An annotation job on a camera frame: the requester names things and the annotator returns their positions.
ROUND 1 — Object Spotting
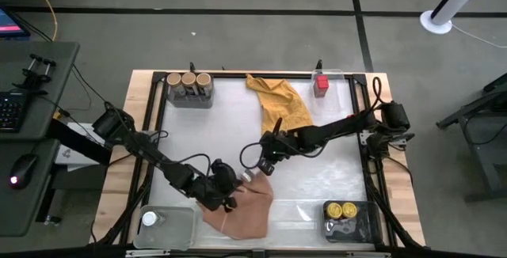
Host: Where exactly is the red patterned paprika tin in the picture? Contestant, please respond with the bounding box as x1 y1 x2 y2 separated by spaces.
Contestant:
313 74 330 98

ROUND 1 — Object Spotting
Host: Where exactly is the dark grey plastic bin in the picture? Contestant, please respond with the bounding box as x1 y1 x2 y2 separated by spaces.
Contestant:
166 71 215 110

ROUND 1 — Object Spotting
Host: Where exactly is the screen with pink display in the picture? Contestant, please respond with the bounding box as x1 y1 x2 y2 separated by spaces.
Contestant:
0 6 32 40

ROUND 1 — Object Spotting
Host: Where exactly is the yellow-lid dark spice tin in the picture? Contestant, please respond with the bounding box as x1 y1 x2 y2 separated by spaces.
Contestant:
341 201 359 219
325 201 344 220

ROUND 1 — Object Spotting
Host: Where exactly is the mustard yellow cloth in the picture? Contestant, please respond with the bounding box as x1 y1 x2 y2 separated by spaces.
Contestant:
245 73 314 135

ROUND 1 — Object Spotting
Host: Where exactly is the yellow cable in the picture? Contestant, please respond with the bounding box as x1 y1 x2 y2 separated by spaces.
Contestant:
25 0 59 43

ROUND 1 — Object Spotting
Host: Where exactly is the black desk clamp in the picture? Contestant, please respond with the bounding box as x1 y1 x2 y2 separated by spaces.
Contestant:
12 53 58 95

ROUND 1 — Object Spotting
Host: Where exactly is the clear plastic bin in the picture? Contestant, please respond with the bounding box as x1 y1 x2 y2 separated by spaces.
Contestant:
311 68 346 111

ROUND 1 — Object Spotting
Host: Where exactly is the pink woven cloth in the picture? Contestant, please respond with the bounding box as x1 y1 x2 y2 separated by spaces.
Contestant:
196 170 275 241

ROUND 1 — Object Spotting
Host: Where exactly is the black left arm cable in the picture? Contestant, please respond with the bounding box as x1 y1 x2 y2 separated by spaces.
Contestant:
148 129 214 176

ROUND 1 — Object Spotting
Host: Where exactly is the black aluminium table frame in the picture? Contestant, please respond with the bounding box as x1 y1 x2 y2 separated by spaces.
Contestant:
118 60 427 258

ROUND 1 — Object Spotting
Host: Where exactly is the white pole with round base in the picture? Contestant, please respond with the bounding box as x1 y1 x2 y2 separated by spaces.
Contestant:
419 0 494 36

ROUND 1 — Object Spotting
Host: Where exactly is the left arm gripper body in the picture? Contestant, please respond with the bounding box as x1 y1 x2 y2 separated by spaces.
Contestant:
195 158 242 214

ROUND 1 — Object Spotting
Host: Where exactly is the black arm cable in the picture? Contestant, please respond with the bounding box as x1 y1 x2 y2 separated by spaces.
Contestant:
238 142 278 170
148 129 214 176

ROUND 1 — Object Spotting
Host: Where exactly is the cork-lid glass spice jar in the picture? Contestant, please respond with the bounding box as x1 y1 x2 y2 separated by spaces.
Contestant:
196 72 214 97
181 71 198 97
166 71 184 97

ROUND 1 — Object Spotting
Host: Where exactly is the black plastic tray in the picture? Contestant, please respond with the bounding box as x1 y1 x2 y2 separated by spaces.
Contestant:
322 199 382 245

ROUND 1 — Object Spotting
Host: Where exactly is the white box with logo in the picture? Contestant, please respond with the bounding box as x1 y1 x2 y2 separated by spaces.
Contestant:
53 121 109 173

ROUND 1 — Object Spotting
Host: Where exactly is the black keyboard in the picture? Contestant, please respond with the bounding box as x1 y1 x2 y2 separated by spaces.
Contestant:
0 91 27 134

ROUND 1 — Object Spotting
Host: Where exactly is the dark side table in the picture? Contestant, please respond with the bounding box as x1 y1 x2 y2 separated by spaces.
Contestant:
435 71 507 203

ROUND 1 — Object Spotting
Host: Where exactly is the white translucent plastic bin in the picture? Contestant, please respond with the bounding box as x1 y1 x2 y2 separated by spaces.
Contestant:
132 205 203 251

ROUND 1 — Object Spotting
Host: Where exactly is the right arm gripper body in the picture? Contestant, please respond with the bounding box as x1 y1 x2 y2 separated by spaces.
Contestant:
259 129 301 163

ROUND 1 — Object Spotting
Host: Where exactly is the white floor cable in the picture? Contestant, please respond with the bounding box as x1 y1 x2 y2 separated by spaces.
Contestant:
451 23 507 50

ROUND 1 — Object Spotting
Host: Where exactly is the black computer mouse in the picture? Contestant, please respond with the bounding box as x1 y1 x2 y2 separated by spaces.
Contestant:
8 154 39 191

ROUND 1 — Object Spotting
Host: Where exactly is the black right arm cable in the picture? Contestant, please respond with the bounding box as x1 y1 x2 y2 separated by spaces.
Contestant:
238 142 278 170

